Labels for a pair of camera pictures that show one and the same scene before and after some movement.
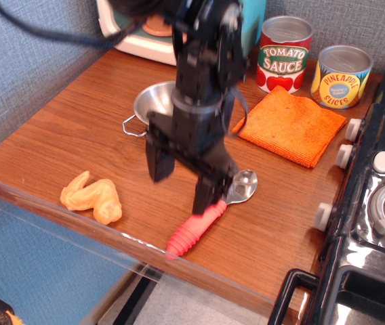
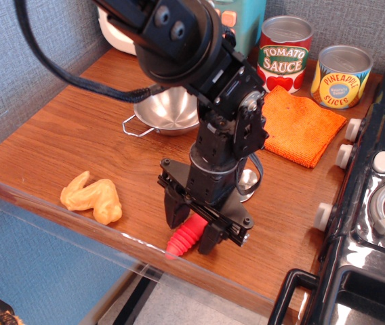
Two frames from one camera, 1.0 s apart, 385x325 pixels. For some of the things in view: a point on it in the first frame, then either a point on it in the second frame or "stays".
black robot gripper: (194, 137) to (211, 184)
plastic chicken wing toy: (100, 196) stays
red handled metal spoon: (242, 185) stays
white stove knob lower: (322, 214) stays
